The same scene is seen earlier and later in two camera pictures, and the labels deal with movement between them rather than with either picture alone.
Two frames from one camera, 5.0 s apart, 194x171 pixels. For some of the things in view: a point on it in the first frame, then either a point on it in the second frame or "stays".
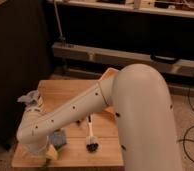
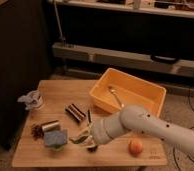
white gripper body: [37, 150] -> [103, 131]
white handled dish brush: [92, 142] stays
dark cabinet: [19, 62] stays
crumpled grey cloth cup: [32, 99] stays
